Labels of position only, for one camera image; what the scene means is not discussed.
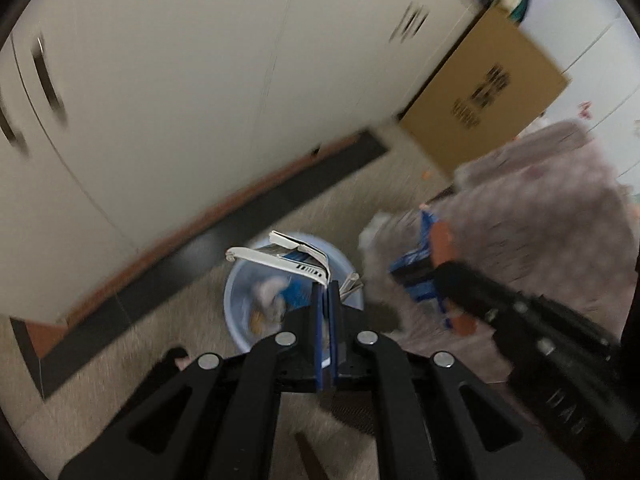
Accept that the crumpled white receipt paper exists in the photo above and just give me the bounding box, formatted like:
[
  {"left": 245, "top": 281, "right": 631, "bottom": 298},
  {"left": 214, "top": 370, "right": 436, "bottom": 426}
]
[{"left": 252, "top": 276, "right": 290, "bottom": 323}]

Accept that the light blue trash bin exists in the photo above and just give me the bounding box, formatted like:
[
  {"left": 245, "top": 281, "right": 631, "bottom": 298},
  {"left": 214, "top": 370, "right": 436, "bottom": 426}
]
[{"left": 224, "top": 230, "right": 364, "bottom": 353}]

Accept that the white low cabinet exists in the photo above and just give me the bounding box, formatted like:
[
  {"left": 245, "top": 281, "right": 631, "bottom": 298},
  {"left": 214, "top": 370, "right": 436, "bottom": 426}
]
[{"left": 1, "top": 0, "right": 475, "bottom": 324}]

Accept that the red foil snack bag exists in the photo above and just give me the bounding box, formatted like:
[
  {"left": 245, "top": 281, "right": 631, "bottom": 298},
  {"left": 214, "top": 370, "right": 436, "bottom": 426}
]
[{"left": 430, "top": 220, "right": 477, "bottom": 337}]

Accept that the white torn paper box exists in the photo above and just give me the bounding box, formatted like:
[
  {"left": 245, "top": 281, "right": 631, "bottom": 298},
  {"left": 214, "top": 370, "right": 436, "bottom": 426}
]
[{"left": 226, "top": 230, "right": 332, "bottom": 287}]

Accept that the pink checkered tablecloth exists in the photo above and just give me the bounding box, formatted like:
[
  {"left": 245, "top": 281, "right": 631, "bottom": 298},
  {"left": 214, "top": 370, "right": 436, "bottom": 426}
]
[{"left": 357, "top": 119, "right": 640, "bottom": 380}]

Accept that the brown wooden chair leg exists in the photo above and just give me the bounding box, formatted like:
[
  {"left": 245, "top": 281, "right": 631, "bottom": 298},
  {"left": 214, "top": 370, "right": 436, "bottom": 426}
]
[{"left": 294, "top": 432, "right": 329, "bottom": 480}]

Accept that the blue cookie wrapper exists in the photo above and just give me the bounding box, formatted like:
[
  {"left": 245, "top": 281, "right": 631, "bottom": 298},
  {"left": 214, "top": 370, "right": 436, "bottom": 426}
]
[{"left": 390, "top": 209, "right": 452, "bottom": 330}]

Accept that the cardboard box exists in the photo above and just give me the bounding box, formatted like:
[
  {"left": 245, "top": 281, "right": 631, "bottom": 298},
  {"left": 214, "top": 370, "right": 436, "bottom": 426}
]
[{"left": 400, "top": 8, "right": 568, "bottom": 176}]

